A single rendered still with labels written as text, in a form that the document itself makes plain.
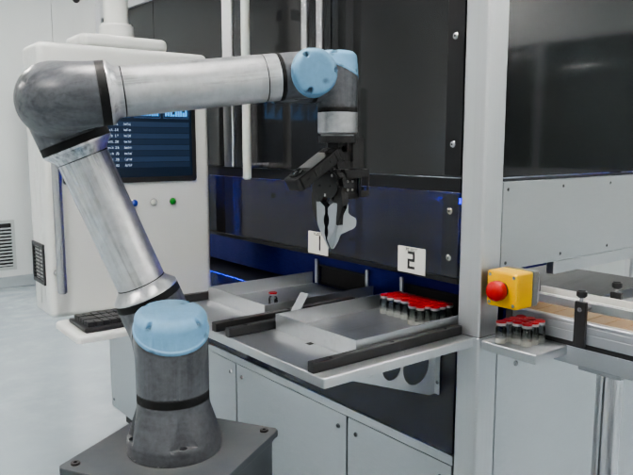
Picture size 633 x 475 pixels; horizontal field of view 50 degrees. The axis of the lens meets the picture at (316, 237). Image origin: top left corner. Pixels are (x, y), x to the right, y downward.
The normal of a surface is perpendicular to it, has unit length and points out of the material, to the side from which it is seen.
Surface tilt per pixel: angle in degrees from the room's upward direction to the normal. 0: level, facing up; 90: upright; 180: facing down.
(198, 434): 72
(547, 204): 90
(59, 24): 90
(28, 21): 90
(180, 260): 90
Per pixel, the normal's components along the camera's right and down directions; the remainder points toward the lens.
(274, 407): -0.79, 0.08
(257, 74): 0.31, 0.04
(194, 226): 0.59, 0.11
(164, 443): -0.04, -0.17
